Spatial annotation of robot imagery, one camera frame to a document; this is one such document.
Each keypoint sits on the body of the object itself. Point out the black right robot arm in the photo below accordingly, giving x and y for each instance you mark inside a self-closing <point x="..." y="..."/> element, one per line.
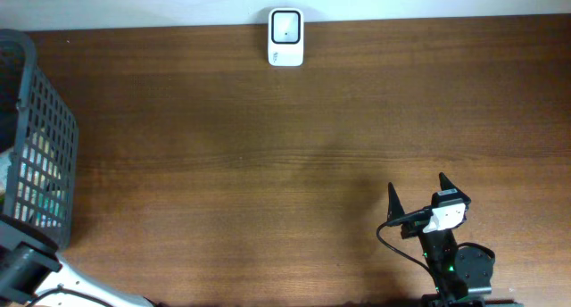
<point x="461" y="273"/>

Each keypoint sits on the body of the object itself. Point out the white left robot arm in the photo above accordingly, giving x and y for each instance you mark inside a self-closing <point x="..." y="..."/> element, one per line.
<point x="34" y="273"/>

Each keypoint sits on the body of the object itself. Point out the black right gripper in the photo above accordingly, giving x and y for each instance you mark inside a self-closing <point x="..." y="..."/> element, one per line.
<point x="394" y="206"/>

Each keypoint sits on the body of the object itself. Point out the dark grey plastic basket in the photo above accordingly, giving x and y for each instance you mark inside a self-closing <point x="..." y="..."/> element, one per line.
<point x="39" y="143"/>

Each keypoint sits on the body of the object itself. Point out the white barcode scanner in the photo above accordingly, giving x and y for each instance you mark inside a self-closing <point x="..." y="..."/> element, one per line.
<point x="285" y="37"/>

